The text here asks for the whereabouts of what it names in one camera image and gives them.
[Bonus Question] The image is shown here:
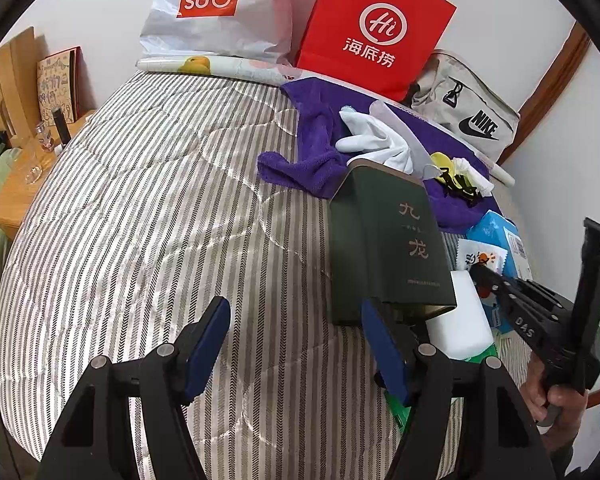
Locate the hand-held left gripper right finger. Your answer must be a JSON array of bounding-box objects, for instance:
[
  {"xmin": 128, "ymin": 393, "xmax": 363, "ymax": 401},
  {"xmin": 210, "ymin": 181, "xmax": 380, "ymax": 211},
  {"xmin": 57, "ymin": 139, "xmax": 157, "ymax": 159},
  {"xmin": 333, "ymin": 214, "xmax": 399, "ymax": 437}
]
[{"xmin": 361, "ymin": 299, "xmax": 556, "ymax": 480}]

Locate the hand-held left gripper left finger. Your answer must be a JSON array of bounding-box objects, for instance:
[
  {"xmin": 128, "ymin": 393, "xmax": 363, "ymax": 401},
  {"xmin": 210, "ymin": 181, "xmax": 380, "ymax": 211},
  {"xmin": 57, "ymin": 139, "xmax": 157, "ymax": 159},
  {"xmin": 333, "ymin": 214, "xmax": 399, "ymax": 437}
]
[{"xmin": 39, "ymin": 296, "xmax": 232, "ymax": 480}]

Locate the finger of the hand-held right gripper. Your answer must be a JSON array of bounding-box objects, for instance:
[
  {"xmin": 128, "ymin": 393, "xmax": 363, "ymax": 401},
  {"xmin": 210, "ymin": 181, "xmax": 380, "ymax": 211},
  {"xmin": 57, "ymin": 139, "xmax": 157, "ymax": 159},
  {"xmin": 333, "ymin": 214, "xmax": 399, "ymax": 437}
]
[
  {"xmin": 469, "ymin": 261, "xmax": 518, "ymax": 295},
  {"xmin": 486, "ymin": 287, "xmax": 518, "ymax": 331}
]

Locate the small printed white sachet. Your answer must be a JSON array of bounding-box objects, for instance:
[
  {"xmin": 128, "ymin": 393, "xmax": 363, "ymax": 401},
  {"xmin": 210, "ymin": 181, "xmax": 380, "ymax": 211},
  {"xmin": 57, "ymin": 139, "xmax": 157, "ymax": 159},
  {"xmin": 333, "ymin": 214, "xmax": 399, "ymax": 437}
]
[{"xmin": 455, "ymin": 237, "xmax": 511, "ymax": 331}]

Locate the dark green box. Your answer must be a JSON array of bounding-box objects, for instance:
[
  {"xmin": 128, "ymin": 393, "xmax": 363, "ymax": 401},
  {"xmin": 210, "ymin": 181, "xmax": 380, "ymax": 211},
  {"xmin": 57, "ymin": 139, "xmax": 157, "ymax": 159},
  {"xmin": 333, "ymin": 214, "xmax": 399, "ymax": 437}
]
[{"xmin": 328, "ymin": 158, "xmax": 457, "ymax": 326}]

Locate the yellow and black glove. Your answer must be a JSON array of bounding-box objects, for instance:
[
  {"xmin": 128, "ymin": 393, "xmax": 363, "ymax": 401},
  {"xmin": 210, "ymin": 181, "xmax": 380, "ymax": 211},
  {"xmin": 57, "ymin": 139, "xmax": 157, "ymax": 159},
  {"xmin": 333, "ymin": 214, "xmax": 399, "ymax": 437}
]
[{"xmin": 428, "ymin": 152, "xmax": 483, "ymax": 207}]

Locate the white glove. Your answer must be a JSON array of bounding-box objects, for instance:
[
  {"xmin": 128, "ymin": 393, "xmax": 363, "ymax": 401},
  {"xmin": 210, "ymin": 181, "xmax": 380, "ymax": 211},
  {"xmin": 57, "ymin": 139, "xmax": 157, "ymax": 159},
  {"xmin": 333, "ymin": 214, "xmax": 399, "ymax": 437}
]
[{"xmin": 336, "ymin": 109, "xmax": 415, "ymax": 173}]

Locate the clear plastic packet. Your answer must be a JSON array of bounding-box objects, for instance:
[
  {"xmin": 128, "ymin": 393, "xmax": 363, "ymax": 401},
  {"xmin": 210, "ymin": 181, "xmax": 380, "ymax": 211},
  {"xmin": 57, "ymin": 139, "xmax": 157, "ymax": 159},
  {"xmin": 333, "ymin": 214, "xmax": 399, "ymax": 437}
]
[{"xmin": 369, "ymin": 100, "xmax": 433, "ymax": 181}]

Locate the person's right forearm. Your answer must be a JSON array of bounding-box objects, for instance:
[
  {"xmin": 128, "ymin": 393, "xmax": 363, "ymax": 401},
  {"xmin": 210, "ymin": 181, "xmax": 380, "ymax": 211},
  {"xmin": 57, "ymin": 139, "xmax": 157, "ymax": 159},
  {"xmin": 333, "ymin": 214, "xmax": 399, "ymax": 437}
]
[{"xmin": 550, "ymin": 425, "xmax": 588, "ymax": 480}]

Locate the person's right hand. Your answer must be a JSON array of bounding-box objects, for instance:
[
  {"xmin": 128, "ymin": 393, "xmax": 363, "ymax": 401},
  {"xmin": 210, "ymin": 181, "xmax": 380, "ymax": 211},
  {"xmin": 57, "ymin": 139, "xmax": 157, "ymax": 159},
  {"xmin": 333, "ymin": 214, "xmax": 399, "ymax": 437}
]
[{"xmin": 522, "ymin": 357, "xmax": 590, "ymax": 433}]

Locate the white foam sponge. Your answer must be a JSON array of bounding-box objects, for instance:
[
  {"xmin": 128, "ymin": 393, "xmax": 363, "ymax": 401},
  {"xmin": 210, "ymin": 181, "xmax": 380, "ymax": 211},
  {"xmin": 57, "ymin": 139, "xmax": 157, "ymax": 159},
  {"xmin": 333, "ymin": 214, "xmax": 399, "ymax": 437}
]
[{"xmin": 425, "ymin": 269, "xmax": 496, "ymax": 361}]

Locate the blue cardboard box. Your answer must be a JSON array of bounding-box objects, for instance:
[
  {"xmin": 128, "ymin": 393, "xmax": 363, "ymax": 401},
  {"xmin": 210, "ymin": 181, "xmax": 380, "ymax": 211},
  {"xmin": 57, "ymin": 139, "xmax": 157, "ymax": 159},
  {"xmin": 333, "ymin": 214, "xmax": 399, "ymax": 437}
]
[{"xmin": 465, "ymin": 210, "xmax": 533, "ymax": 281}]

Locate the grey striped mattress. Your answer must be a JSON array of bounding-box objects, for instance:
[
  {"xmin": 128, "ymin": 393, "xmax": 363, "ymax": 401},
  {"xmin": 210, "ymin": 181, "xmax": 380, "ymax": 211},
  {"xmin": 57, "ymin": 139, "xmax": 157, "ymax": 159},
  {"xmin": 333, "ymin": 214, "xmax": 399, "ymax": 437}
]
[{"xmin": 0, "ymin": 70, "xmax": 536, "ymax": 480}]

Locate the beige fabric waist bag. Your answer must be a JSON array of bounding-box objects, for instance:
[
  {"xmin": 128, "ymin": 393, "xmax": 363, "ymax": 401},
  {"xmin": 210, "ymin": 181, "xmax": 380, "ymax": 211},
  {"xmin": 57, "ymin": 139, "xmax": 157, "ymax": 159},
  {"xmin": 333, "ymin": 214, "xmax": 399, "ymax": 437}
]
[{"xmin": 402, "ymin": 50, "xmax": 522, "ymax": 163}]

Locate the purple towel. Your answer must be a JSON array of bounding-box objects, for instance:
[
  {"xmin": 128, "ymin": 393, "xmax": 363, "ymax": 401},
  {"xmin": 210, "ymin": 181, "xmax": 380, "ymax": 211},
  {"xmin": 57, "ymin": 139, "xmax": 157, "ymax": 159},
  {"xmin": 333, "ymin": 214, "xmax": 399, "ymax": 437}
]
[{"xmin": 257, "ymin": 77, "xmax": 491, "ymax": 233}]

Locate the wooden bedside table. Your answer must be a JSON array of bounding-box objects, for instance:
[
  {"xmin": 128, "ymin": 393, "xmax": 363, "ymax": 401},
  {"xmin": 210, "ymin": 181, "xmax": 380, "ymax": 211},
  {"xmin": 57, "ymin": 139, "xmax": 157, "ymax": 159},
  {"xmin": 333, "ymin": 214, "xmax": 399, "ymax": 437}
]
[{"xmin": 0, "ymin": 110, "xmax": 98, "ymax": 241}]

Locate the clear drinking glass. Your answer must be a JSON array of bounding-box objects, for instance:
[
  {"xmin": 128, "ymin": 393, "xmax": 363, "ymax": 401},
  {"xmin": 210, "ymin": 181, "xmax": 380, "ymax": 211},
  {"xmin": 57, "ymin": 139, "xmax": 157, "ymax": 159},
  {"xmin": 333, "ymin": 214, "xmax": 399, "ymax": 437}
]
[{"xmin": 24, "ymin": 152, "xmax": 46, "ymax": 186}]

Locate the small black bottle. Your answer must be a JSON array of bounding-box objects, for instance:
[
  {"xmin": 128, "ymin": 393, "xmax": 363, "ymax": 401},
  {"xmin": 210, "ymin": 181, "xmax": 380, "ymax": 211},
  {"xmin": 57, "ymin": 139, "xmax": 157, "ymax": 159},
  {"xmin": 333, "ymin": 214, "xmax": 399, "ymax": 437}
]
[{"xmin": 51, "ymin": 106, "xmax": 70, "ymax": 146}]

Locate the printed paper roll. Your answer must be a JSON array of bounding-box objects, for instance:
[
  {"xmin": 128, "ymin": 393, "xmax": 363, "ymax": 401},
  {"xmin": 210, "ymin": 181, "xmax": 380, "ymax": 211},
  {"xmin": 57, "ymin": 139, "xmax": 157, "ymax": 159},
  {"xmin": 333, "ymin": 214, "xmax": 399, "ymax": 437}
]
[{"xmin": 136, "ymin": 55, "xmax": 513, "ymax": 186}]

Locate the printed picture book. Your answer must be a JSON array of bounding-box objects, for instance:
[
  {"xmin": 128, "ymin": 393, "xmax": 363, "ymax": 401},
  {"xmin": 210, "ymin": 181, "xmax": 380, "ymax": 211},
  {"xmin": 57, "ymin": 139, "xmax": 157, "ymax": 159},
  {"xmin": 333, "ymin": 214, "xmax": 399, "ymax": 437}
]
[{"xmin": 36, "ymin": 46, "xmax": 82, "ymax": 123}]

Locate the red paper carrier bag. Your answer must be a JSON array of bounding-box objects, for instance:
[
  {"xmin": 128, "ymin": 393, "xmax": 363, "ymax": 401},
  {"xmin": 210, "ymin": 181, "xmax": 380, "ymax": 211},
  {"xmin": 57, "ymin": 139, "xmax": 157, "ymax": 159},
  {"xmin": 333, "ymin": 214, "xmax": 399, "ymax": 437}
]
[{"xmin": 294, "ymin": 0, "xmax": 457, "ymax": 103}]

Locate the white plastic shopping bag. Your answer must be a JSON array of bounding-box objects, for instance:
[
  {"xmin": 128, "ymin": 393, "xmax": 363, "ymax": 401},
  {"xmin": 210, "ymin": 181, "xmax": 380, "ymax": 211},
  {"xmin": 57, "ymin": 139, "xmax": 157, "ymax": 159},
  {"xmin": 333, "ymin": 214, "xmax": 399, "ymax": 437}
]
[{"xmin": 139, "ymin": 0, "xmax": 301, "ymax": 63}]

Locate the wooden headboard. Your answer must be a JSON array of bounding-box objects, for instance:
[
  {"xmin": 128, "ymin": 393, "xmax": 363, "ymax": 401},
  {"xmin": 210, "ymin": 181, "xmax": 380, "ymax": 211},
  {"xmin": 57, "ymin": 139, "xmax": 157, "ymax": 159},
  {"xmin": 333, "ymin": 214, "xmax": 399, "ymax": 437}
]
[{"xmin": 0, "ymin": 26, "xmax": 38, "ymax": 131}]

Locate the brown wooden door frame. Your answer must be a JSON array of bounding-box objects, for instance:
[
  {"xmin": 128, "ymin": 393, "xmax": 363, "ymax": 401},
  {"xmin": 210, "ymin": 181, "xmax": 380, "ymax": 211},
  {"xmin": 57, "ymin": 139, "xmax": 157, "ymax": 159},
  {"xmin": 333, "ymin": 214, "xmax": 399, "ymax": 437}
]
[{"xmin": 497, "ymin": 22, "xmax": 592, "ymax": 166}]

